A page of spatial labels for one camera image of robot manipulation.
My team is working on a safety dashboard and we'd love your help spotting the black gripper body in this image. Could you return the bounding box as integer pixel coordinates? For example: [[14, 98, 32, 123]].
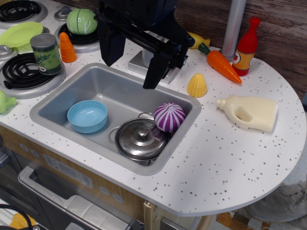
[[96, 0, 195, 68]]

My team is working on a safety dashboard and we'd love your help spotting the black cable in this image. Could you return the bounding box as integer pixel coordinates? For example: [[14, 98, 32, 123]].
[[0, 204, 36, 230]]

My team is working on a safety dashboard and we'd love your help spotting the silver toy faucet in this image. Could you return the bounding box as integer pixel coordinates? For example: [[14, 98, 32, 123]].
[[128, 33, 181, 84]]

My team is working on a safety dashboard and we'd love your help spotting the light green plate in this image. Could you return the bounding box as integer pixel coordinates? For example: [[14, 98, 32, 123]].
[[0, 22, 43, 47]]

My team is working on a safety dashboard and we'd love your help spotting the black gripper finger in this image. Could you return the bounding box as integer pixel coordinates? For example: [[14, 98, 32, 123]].
[[143, 45, 177, 89], [98, 21, 126, 67]]

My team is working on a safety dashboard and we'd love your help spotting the light blue bowl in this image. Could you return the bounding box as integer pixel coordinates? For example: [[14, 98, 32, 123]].
[[67, 100, 107, 134]]

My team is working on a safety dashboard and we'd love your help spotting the red toy ketchup bottle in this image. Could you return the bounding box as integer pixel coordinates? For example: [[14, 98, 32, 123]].
[[232, 17, 261, 76]]

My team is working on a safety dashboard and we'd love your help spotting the orange carrot half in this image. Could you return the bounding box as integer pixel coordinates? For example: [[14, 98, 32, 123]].
[[59, 32, 77, 63]]

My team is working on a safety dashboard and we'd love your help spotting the back left stove burner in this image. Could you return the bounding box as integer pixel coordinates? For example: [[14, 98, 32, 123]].
[[0, 0, 47, 23]]

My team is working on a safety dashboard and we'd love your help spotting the yellow object on floor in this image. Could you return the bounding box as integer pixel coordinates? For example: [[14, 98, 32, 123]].
[[9, 213, 28, 230]]

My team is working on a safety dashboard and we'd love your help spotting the yellow toy bottle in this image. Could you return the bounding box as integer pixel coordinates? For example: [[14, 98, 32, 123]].
[[188, 32, 211, 49]]

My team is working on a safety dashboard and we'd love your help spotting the yellow toy corn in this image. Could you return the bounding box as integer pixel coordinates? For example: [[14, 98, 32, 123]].
[[187, 73, 207, 98]]

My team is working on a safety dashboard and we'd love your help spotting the stove burner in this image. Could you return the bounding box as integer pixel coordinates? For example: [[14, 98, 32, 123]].
[[54, 24, 100, 54], [0, 0, 47, 23], [0, 53, 66, 99]]

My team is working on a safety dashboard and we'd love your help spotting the green toy can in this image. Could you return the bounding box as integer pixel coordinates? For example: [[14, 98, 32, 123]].
[[30, 33, 63, 75]]

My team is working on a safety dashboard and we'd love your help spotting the grey stove knob left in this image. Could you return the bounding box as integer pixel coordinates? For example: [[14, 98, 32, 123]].
[[0, 45, 18, 61]]

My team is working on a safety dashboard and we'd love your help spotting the grey stove knob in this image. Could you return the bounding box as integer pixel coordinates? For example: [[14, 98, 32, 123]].
[[0, 45, 18, 61], [54, 6, 71, 22]]

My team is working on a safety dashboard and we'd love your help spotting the purple striped toy onion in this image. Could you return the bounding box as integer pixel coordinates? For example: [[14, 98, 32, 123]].
[[154, 103, 186, 133]]

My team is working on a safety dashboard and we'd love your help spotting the grey vertical pole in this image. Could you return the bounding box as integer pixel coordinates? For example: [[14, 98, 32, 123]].
[[221, 0, 247, 62]]

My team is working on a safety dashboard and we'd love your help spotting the green toy cabbage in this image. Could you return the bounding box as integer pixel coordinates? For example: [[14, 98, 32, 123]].
[[66, 9, 97, 35]]

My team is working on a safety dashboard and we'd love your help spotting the silver oven door handle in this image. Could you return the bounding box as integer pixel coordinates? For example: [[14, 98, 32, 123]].
[[18, 166, 144, 230]]

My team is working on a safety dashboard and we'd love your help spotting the light green toy vegetable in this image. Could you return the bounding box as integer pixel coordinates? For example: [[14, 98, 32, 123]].
[[0, 91, 17, 114]]

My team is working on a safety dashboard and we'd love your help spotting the front left stove burner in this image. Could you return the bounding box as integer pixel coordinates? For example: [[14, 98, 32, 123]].
[[0, 53, 66, 99]]

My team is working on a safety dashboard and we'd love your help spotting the back right stove burner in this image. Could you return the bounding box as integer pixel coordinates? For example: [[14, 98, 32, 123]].
[[54, 24, 100, 54]]

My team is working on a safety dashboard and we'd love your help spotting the orange toy carrot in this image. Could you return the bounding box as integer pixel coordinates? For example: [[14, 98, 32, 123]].
[[198, 43, 242, 84]]

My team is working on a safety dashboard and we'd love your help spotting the grey cloth on floor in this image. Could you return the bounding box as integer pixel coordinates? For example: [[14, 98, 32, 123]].
[[246, 181, 307, 222]]

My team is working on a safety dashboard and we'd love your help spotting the steel pot with lid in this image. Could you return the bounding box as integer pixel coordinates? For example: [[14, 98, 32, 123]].
[[114, 112, 171, 166]]

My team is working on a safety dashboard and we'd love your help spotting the grey sink basin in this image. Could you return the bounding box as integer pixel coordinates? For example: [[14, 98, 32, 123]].
[[30, 63, 201, 175]]

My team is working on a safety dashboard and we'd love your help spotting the cream toy detergent bottle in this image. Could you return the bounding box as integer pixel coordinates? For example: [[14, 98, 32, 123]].
[[216, 95, 278, 132]]

